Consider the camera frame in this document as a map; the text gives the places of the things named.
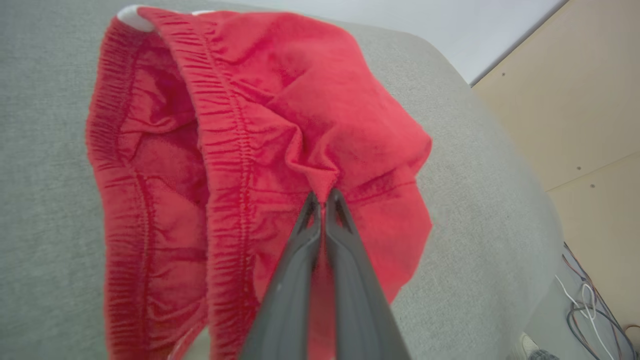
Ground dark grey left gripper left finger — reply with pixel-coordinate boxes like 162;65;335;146
240;191;324;360

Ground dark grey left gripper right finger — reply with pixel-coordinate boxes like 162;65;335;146
324;188;412;360

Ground red shorts with white trim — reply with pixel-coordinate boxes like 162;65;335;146
85;5;433;360

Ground beige wooden board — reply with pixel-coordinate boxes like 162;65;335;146
472;0;640;331

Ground white floor cable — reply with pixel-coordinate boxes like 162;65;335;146
555;274;617;360

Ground dark floor cable bundle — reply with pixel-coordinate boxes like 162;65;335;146
561;242;640;360

